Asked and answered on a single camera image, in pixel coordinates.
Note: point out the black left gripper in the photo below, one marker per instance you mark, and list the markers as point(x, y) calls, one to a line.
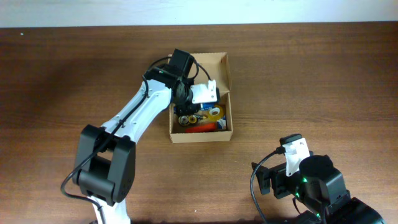
point(185, 109)

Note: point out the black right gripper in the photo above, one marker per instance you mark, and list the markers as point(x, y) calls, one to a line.
point(265, 179)

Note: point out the brown cardboard box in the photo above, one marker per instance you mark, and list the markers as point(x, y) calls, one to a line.
point(217, 65)

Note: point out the black gold small tape dispenser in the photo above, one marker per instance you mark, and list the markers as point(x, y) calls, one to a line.
point(190, 120)

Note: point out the yellow clear tape roll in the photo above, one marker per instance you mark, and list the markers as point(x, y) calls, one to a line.
point(215, 113)

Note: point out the red stapler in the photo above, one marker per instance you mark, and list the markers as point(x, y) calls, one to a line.
point(202, 128)

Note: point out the white blue staples box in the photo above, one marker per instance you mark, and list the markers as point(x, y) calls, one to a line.
point(221, 123)

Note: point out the blue whiteboard marker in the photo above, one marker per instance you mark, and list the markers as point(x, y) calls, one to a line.
point(206, 106)

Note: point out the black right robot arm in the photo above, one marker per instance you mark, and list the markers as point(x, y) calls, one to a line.
point(320, 187)

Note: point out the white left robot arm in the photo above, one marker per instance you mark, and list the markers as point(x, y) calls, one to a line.
point(105, 162)

